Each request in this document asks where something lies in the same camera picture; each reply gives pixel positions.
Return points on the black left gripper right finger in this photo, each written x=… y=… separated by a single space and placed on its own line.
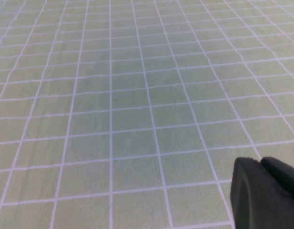
x=285 y=179

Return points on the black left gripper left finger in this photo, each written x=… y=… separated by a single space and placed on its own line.
x=251 y=202

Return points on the green white-grid tablecloth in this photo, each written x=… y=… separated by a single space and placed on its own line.
x=113 y=95

